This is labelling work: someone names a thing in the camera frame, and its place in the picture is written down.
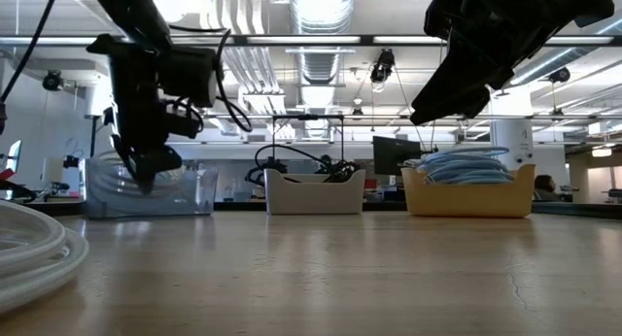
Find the silver ventilation duct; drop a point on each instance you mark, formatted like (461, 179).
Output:
(321, 59)

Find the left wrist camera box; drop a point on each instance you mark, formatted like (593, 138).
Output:
(192, 76)

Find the yellow plastic bin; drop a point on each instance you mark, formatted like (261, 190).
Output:
(466, 200)

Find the black hanging ceiling camera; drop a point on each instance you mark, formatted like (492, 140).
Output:
(559, 75)
(384, 66)
(52, 80)

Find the black computer monitor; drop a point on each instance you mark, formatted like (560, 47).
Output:
(396, 156)

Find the translucent grey plastic bin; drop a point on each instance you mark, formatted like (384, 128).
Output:
(199, 195)

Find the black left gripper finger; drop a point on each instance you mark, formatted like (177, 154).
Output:
(169, 160)
(143, 173)

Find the black background rig frame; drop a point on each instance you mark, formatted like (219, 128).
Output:
(306, 117)

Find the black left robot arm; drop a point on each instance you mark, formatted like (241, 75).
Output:
(131, 10)

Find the red and black clamp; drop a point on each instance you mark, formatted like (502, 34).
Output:
(14, 190)

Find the white plastic bin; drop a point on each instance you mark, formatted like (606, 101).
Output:
(316, 195)

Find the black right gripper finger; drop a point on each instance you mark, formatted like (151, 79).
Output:
(444, 86)
(473, 104)

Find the person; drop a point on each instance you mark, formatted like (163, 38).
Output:
(544, 186)

